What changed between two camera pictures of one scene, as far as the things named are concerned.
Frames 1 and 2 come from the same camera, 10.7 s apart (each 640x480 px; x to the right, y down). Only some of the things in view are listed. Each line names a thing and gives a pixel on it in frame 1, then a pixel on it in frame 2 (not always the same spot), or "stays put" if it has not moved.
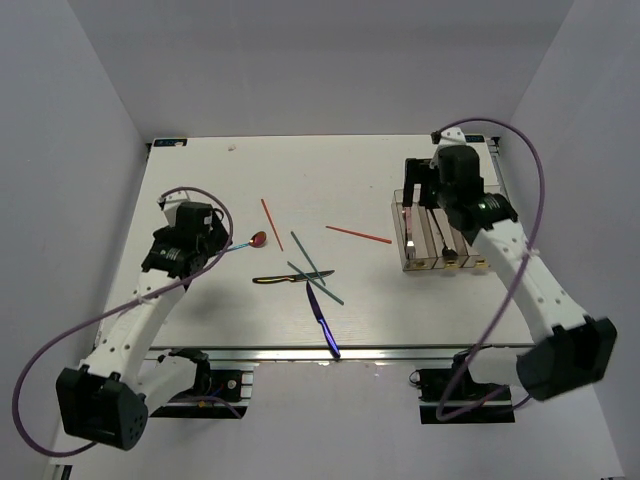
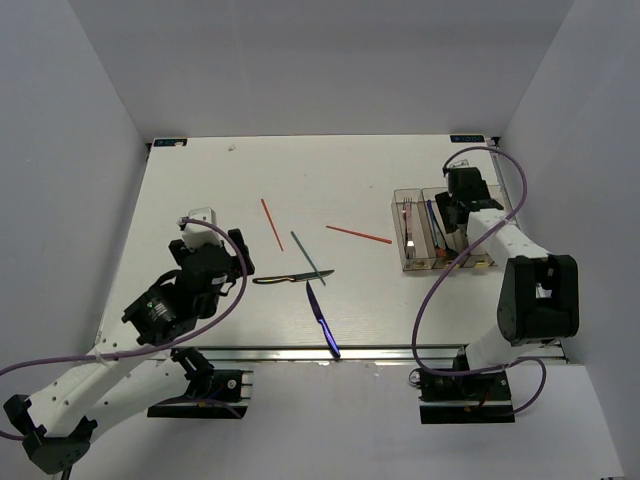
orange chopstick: [271, 224] stays put
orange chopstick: [359, 235] stays put
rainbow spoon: [257, 240] → [439, 250]
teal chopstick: [307, 257] stays put
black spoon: [446, 251] stays put
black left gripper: [218, 236] → [237, 266]
